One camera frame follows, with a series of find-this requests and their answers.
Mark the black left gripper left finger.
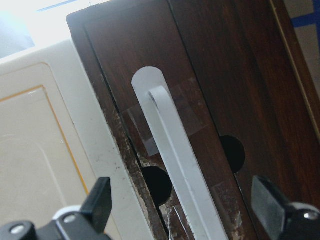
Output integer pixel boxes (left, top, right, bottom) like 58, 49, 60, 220
80, 177, 112, 233

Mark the cream plastic storage box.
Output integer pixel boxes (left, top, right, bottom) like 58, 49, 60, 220
0, 40, 154, 240

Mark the wooden drawer with white handle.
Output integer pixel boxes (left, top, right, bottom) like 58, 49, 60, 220
83, 0, 257, 240

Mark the dark wooden drawer cabinet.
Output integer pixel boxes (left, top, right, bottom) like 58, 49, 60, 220
66, 0, 320, 240

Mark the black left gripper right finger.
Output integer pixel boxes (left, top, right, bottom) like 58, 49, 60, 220
251, 175, 289, 233

